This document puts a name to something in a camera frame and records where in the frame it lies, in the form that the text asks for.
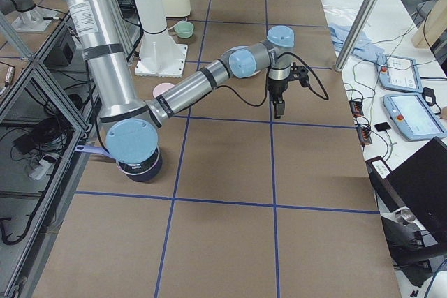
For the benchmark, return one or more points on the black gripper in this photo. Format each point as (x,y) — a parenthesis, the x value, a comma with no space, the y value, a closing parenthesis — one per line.
(277,86)

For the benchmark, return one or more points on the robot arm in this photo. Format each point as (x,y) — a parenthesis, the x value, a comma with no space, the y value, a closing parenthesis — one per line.
(132,123)

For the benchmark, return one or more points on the pink bowl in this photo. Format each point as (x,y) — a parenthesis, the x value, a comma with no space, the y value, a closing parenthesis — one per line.
(161,88)

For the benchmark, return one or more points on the upper teach pendant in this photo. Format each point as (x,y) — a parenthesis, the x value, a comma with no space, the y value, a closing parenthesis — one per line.
(398,74)

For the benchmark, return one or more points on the teach pendant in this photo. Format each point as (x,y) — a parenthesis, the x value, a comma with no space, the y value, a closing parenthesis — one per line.
(413,117)
(398,74)

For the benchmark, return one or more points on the green bowl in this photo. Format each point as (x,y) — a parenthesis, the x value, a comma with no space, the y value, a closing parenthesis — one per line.
(184,29)

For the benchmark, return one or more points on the lower teach pendant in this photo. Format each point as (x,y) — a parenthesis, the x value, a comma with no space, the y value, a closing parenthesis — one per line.
(413,117)

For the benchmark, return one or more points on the dark blue lidded pot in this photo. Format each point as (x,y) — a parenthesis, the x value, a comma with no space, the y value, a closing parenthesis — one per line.
(139,172)

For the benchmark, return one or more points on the black laptop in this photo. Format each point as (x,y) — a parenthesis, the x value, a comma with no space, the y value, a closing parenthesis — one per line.
(415,195)

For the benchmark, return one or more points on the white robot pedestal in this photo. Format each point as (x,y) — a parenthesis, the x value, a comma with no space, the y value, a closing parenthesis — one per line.
(159,54)

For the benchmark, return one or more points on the aluminium frame post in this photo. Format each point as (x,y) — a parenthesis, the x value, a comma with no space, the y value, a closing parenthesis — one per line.
(359,23)

